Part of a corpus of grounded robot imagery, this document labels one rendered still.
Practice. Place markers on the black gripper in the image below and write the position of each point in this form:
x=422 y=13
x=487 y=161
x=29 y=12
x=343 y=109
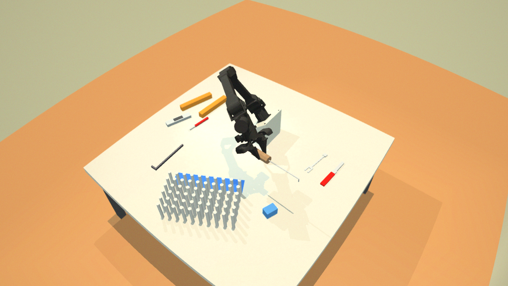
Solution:
x=253 y=136

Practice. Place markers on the blue tape strip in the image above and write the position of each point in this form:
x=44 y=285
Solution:
x=219 y=179

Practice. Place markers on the blue cube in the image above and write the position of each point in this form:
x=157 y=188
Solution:
x=270 y=210

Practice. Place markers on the orange rectangular bar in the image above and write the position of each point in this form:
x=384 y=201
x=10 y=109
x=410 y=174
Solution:
x=196 y=101
x=212 y=106

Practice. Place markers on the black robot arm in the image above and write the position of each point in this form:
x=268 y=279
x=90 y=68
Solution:
x=236 y=108

